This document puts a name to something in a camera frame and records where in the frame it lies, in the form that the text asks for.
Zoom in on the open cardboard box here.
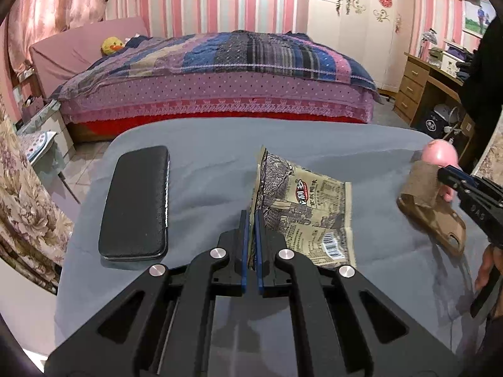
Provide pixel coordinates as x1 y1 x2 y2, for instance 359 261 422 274
448 117 477 155

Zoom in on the desk lamp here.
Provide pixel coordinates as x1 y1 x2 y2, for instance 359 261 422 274
418 29 439 58

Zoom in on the printed snack packet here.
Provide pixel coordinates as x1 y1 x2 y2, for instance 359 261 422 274
251 145 358 270

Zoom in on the patchwork quilt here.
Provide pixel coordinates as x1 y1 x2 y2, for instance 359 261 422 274
50 30 380 100

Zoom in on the person's right hand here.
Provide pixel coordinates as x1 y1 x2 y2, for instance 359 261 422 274
474 243 503 293

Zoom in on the small framed landscape picture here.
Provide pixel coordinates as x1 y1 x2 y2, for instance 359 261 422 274
461 0 496 39

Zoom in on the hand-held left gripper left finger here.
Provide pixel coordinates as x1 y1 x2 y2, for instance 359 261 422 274
44 209 252 377

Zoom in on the pink pig-shaped mug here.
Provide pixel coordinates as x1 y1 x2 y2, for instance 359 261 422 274
421 140 460 202

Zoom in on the yellow duck plush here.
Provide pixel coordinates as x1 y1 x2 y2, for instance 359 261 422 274
101 37 126 57

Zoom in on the black box with white emblem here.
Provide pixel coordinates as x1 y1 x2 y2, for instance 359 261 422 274
416 104 449 139

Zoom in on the pink striped curtain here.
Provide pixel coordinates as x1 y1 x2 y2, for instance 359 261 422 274
7 0 109 74

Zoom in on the wooden desk with drawers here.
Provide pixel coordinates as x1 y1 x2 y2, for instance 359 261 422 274
392 51 477 158

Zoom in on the white wardrobe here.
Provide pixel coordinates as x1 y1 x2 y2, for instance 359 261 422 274
306 0 414 92

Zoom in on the white box on desk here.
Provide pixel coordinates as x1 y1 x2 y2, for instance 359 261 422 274
428 47 469 78

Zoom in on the black phone case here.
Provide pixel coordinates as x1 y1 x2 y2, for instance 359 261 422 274
98 145 171 262

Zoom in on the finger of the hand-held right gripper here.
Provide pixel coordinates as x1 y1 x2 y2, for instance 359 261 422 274
437 166 478 194

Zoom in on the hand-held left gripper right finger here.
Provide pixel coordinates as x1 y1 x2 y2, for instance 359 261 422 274
254 209 465 377

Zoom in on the black hanging garment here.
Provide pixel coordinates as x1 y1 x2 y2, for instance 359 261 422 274
459 11 503 166

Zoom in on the grey-blue table cloth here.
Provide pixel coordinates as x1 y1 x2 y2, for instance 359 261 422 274
53 118 493 363

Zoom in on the bed with pink headboard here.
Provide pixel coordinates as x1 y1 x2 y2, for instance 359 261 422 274
29 16 383 143

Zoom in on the floral cloth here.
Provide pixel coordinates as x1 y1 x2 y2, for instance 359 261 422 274
471 118 503 190
0 97 76 296

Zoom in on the bedside table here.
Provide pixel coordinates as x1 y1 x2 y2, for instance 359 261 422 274
15 97 78 166

